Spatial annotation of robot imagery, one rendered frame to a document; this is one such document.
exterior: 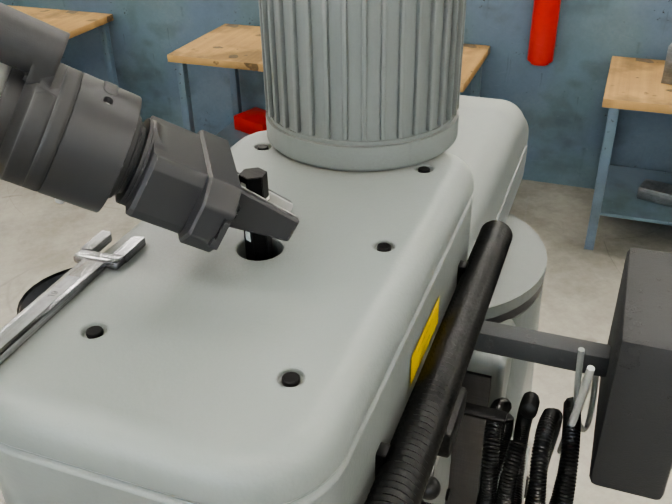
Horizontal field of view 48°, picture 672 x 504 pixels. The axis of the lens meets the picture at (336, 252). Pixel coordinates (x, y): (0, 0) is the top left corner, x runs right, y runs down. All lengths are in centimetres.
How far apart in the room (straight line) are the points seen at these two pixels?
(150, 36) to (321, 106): 514
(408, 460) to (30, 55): 36
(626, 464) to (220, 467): 58
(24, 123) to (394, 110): 34
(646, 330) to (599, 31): 403
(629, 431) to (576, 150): 422
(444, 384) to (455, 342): 5
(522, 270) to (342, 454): 79
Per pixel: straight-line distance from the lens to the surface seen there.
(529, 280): 119
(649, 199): 454
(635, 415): 87
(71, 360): 52
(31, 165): 52
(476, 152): 110
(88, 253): 61
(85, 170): 52
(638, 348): 82
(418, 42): 69
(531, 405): 98
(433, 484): 72
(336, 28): 68
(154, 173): 52
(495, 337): 94
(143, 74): 597
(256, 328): 52
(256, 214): 57
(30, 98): 52
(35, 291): 308
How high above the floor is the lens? 220
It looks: 31 degrees down
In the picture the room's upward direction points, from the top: 1 degrees counter-clockwise
